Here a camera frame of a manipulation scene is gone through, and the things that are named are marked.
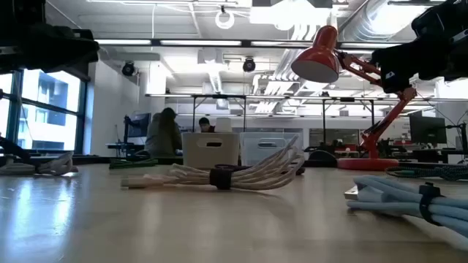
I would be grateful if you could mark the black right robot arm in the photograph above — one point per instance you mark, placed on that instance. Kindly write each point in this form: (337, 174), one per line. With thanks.
(449, 58)

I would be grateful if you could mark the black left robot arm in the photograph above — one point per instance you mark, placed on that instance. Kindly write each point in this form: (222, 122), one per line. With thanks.
(22, 14)

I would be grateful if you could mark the black metal rack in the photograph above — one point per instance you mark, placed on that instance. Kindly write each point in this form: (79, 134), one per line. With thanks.
(219, 96)
(347, 99)

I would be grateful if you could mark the black computer monitor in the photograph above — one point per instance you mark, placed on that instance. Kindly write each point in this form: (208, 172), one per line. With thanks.
(140, 126)
(428, 129)

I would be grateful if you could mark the large glass window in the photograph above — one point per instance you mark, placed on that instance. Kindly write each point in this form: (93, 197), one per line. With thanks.
(51, 128)

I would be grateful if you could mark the red desk lamp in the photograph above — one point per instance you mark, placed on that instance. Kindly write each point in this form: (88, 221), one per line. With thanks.
(318, 55)

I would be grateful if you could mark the black chair back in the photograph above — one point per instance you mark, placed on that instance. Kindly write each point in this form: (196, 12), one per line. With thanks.
(321, 159)

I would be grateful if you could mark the person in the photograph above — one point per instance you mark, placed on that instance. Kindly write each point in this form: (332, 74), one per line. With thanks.
(207, 126)
(162, 135)

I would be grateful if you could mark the linear ceiling light bar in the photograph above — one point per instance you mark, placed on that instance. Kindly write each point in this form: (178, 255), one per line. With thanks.
(201, 42)

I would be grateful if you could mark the clear storage bin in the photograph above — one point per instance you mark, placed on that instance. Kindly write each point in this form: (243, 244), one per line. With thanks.
(252, 140)

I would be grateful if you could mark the white storage bin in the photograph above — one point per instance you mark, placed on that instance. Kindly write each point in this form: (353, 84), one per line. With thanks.
(197, 153)

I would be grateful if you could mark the white laptop lid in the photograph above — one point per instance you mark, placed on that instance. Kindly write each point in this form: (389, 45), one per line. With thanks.
(223, 125)

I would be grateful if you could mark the silver ventilation duct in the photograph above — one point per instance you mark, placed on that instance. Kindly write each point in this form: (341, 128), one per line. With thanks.
(365, 22)

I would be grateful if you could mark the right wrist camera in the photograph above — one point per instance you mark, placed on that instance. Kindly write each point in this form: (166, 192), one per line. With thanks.
(431, 20)

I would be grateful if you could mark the black aluminium table frame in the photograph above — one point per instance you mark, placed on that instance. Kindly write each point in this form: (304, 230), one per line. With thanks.
(91, 159)

